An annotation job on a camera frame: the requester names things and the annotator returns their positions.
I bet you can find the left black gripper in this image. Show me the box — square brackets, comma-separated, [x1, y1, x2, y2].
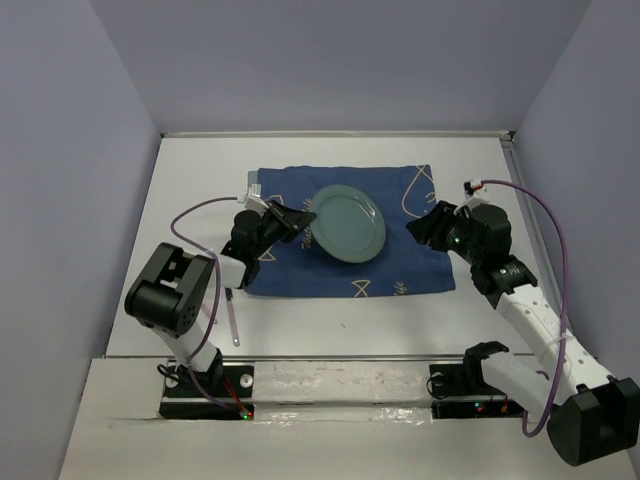
[249, 199, 315, 258]

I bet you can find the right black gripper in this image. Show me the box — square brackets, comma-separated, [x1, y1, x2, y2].
[404, 200, 483, 266]

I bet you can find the teal green plate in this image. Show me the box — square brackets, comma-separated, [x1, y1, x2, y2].
[309, 185, 386, 264]

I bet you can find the pink-handled knife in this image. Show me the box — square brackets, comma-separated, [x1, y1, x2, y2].
[225, 288, 240, 348]

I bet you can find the pink-handled fork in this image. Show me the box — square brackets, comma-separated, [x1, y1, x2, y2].
[201, 301, 218, 324]

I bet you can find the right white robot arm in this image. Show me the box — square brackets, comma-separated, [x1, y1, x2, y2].
[406, 201, 639, 466]

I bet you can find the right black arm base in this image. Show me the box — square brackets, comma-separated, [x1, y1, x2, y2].
[425, 341, 523, 420]

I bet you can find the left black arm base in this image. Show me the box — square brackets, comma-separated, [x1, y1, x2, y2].
[156, 359, 255, 421]

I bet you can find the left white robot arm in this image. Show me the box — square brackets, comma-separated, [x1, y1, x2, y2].
[124, 198, 317, 395]

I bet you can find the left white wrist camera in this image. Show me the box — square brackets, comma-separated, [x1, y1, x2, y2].
[237, 183, 269, 215]

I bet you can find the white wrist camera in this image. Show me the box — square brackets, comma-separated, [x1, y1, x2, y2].
[237, 183, 269, 215]
[463, 179, 490, 210]

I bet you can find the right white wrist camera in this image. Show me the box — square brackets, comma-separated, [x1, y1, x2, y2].
[463, 179, 490, 210]

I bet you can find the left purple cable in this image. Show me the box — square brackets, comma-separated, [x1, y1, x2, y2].
[170, 195, 251, 416]

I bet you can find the purple cable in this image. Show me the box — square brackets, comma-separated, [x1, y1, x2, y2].
[482, 179, 572, 437]
[170, 195, 251, 416]

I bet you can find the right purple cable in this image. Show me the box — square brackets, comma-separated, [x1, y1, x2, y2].
[482, 179, 572, 437]

